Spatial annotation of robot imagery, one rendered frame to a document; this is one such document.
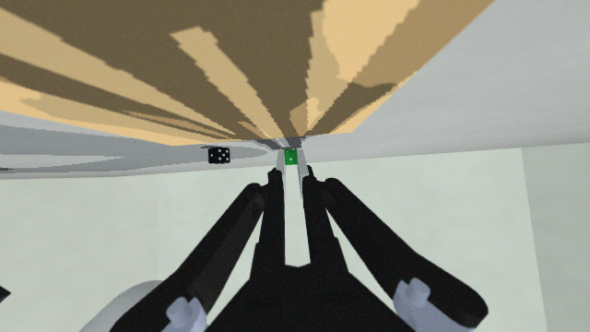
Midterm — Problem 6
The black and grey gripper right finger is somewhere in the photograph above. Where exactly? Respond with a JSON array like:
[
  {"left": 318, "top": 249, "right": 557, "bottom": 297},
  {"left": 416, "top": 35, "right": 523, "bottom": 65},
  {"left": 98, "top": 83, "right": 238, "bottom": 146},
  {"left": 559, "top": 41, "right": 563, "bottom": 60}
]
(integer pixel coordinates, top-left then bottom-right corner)
[{"left": 297, "top": 149, "right": 489, "bottom": 332}]

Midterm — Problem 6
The green die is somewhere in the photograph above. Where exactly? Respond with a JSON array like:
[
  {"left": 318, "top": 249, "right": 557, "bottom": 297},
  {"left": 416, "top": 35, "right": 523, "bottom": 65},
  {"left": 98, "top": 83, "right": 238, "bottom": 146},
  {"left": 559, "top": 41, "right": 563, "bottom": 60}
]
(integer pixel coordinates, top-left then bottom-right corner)
[{"left": 284, "top": 148, "right": 298, "bottom": 165}]

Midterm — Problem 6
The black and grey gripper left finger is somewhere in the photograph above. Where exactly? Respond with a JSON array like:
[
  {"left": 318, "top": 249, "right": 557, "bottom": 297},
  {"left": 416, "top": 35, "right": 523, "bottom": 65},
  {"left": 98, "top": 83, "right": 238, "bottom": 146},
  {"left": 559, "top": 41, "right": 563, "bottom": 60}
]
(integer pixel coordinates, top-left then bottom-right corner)
[{"left": 109, "top": 150, "right": 286, "bottom": 332}]

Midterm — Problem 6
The black die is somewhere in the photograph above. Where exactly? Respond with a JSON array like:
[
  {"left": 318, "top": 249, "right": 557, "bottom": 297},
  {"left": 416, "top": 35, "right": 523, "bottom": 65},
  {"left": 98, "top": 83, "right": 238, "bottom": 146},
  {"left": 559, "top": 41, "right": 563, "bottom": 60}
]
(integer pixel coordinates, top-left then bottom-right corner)
[{"left": 208, "top": 147, "right": 230, "bottom": 164}]

